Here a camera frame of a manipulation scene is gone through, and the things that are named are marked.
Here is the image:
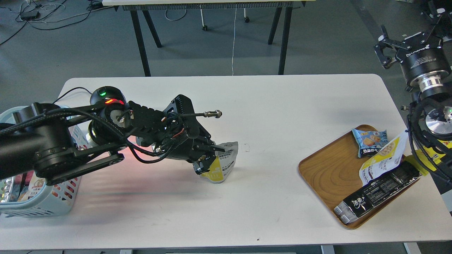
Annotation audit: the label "yellow green snack pouch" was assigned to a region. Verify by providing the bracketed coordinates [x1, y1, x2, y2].
[201, 141, 239, 183]

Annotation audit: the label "black leg background table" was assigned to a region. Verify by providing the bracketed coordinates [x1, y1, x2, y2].
[102, 0, 308, 77]

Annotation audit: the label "snack packs inside basket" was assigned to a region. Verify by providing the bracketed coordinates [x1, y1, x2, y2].
[0, 171, 46, 204]

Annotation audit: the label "black scanner cable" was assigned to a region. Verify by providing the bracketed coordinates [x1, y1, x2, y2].
[52, 86, 92, 105]

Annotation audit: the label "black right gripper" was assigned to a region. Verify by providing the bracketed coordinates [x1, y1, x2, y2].
[374, 25, 451, 97]

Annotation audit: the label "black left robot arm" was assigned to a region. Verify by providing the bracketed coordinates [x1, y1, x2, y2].
[0, 95, 224, 186]

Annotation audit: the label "black barcode scanner red window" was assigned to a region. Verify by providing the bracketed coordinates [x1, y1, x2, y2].
[89, 86, 125, 105]

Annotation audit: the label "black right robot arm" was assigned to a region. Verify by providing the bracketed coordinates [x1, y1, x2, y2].
[374, 25, 451, 185]

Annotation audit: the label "blue biscuit snack packet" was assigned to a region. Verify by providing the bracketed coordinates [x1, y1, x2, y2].
[352, 129, 388, 158]

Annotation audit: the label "long black snack package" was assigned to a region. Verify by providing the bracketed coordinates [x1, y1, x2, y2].
[333, 161, 421, 224]

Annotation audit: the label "yellow white snack pouch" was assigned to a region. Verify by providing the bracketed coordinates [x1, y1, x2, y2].
[358, 131, 408, 186]

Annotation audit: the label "yellow cartoon snack packet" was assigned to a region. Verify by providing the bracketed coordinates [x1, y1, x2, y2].
[404, 146, 446, 176]

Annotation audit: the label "black floor cables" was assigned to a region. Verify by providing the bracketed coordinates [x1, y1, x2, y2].
[0, 0, 106, 46]

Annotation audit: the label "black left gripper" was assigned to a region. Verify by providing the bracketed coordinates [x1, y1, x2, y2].
[127, 95, 216, 175]

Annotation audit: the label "light blue plastic basket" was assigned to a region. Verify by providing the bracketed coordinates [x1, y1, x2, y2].
[0, 103, 90, 217]

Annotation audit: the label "white hanging cable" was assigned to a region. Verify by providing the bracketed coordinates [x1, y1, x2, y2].
[231, 7, 237, 76]

